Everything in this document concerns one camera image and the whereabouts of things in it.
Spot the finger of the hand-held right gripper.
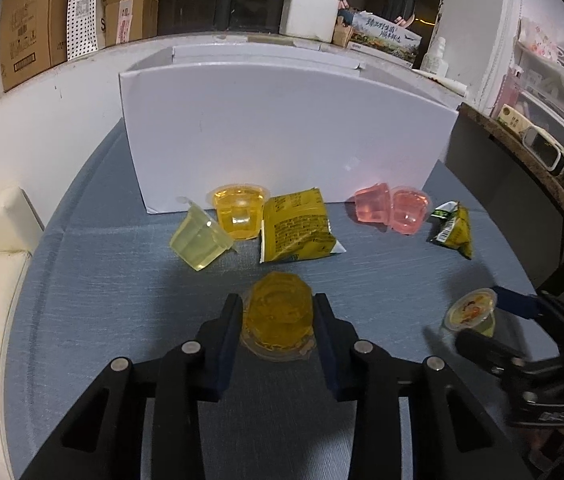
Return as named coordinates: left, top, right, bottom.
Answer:
left=454, top=327, right=533, bottom=380
left=492, top=285, right=564, bottom=342

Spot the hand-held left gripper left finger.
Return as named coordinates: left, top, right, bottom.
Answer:
left=19, top=292, right=244, bottom=480

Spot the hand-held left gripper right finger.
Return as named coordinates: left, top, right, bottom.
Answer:
left=312, top=292, right=535, bottom=480

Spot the jelly cup with printed lid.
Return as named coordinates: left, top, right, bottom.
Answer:
left=443, top=287, right=498, bottom=338

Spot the orange jelly cup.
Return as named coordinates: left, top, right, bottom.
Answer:
left=239, top=270, right=317, bottom=362
left=210, top=183, right=269, bottom=241

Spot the white cardboard box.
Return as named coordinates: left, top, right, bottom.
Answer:
left=118, top=45, right=457, bottom=215

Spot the person's right hand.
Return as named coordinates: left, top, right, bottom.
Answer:
left=526, top=417, right=564, bottom=471

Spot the green yellow snack packet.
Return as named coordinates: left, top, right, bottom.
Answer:
left=426, top=201, right=475, bottom=261

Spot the pale yellow jelly cup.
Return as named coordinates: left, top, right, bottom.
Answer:
left=169, top=199, right=235, bottom=272

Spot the dark stone counter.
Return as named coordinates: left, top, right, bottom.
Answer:
left=444, top=102, right=564, bottom=291

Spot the pink jelly cup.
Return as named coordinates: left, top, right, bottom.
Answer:
left=354, top=183, right=393, bottom=226
left=389, top=186, right=432, bottom=237

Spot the small black screen device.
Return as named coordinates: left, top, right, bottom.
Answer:
left=522, top=125, right=564, bottom=176

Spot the yellow cheese pattern box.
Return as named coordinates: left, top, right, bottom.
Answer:
left=496, top=104, right=537, bottom=141

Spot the white tube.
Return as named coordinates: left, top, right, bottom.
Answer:
left=424, top=72, right=468, bottom=96

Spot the white plastic bottle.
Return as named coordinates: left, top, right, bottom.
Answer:
left=421, top=36, right=450, bottom=77

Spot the pink floral pouch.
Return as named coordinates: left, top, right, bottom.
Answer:
left=519, top=17, right=560, bottom=63

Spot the landscape printed box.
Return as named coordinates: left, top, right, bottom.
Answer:
left=347, top=10, right=423, bottom=68

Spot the white foam box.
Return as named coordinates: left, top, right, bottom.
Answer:
left=280, top=0, right=340, bottom=42

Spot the small open cardboard box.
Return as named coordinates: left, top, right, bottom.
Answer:
left=102, top=0, right=160, bottom=50

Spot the dotted white paper bag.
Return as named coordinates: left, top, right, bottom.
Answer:
left=66, top=0, right=130, bottom=61

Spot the large brown cardboard box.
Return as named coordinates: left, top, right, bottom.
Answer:
left=0, top=0, right=75, bottom=93

